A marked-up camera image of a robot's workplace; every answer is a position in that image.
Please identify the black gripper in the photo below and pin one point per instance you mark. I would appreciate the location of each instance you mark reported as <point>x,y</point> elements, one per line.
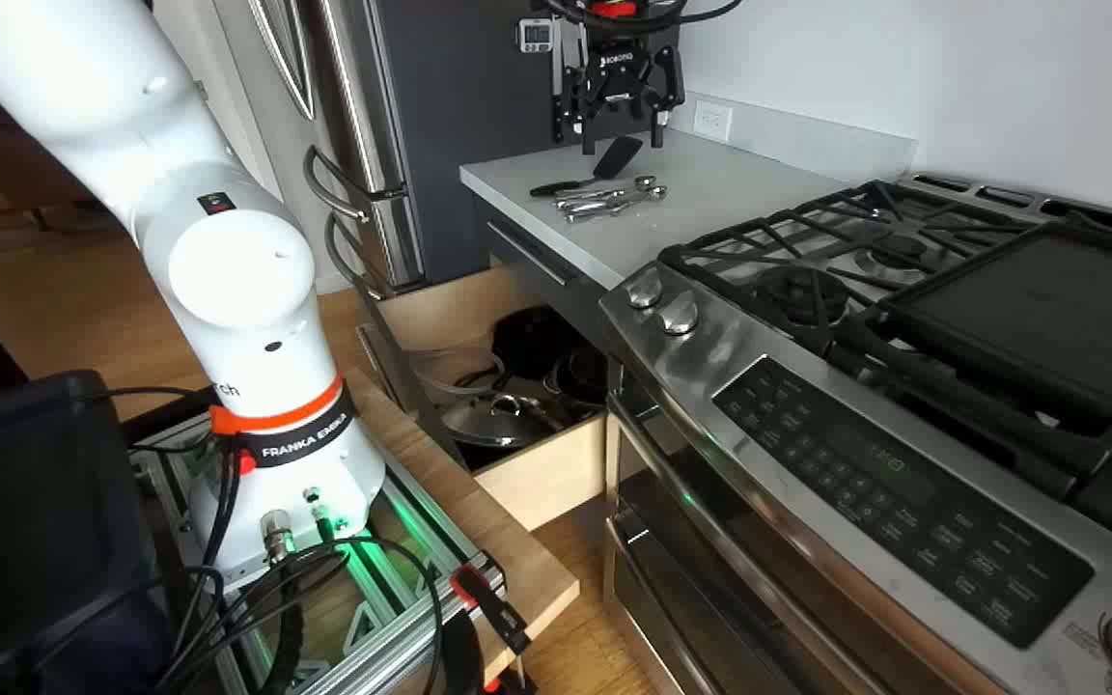
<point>616,65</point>

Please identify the white wall outlet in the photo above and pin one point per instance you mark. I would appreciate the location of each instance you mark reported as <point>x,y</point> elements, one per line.
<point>716,122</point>

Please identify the stainless steel gas range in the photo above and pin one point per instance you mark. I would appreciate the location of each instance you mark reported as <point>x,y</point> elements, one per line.
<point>908,520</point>

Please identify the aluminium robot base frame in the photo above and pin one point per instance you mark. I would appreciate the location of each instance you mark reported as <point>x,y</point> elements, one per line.
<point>432,591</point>

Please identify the range knob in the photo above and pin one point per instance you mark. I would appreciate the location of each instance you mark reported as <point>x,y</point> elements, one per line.
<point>680,313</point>
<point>644,287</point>

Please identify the left range knob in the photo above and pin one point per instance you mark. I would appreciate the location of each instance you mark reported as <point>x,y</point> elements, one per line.
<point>644,287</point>

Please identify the black pan in drawer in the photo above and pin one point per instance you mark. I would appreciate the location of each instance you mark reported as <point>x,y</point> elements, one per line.
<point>543,343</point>

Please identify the black griddle plate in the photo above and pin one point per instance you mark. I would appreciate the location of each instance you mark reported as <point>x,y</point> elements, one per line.
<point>1032,309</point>

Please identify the black box left foreground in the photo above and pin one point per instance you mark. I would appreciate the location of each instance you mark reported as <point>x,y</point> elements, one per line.
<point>75,549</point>

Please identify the stainless steel refrigerator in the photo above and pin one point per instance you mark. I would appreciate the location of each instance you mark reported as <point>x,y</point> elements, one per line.
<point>366,108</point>

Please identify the silver pot lid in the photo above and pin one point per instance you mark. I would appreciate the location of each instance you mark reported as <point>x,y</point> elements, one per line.
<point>494,421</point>

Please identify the silver measuring spoons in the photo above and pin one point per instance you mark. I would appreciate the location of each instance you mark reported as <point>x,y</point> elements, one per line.
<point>611,202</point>

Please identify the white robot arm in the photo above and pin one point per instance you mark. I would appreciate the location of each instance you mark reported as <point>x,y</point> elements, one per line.
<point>110,96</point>

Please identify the black spatula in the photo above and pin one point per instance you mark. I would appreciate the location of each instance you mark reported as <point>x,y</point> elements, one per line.
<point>606,165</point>

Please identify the open wooden drawer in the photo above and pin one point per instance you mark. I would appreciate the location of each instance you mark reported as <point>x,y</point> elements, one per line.
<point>432,349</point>

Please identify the grey kitchen countertop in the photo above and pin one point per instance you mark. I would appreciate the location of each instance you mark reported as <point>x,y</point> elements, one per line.
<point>693,188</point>

